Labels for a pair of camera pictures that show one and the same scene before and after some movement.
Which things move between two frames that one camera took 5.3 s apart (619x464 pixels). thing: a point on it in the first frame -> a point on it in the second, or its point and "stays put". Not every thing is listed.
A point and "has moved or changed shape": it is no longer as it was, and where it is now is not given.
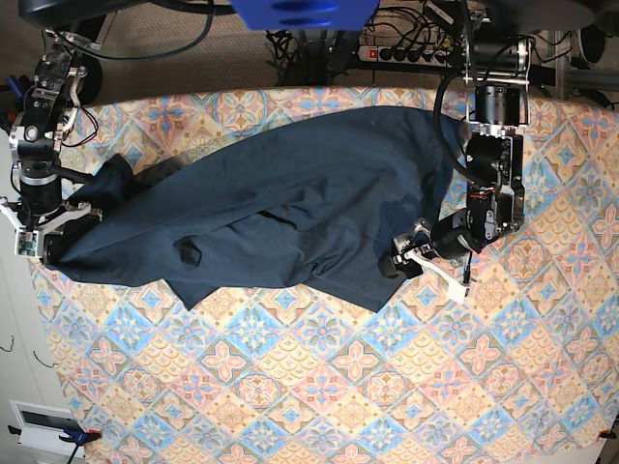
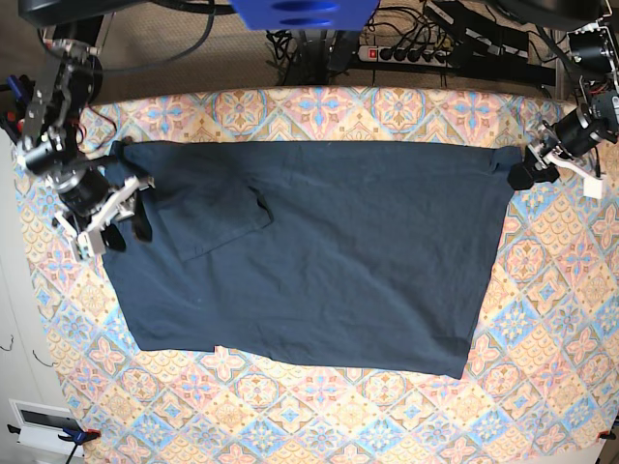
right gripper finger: [466, 279] -> [598, 168]
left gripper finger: [84, 210] -> [141, 221]
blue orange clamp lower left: [73, 436] stays put
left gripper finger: [53, 248] -> [113, 238]
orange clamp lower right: [606, 434] stays put
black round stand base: [91, 84] stays put
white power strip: [402, 55] stays put
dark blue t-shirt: [323, 204] has moved or changed shape
